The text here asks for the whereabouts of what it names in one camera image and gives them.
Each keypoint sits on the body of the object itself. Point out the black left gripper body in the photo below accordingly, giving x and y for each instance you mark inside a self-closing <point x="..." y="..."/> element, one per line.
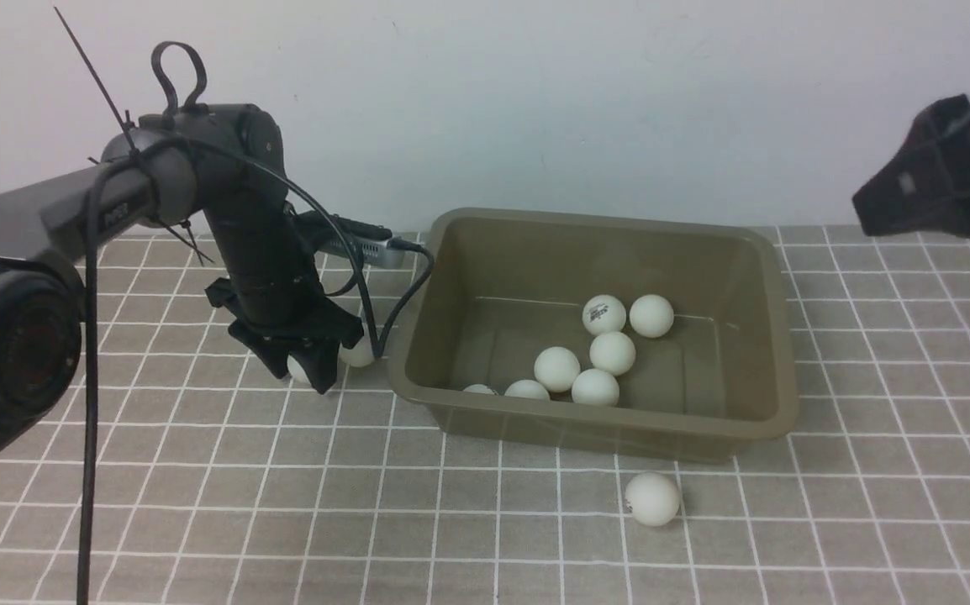
<point x="298" y="311"/>

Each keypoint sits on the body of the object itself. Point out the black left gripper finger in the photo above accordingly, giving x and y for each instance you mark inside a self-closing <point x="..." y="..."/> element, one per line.
<point x="319" y="358"/>
<point x="272" y="353"/>

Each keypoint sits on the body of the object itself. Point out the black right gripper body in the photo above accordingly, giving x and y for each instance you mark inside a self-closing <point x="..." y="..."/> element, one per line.
<point x="926" y="185"/>

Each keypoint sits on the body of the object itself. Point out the olive plastic bin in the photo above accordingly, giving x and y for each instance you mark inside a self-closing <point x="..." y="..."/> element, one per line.
<point x="640" y="338"/>

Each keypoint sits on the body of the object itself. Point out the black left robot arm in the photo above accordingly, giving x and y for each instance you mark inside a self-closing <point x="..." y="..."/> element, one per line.
<point x="189" y="209"/>

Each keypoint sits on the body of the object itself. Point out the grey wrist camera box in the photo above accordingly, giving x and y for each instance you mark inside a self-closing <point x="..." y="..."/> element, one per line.
<point x="373" y="241"/>

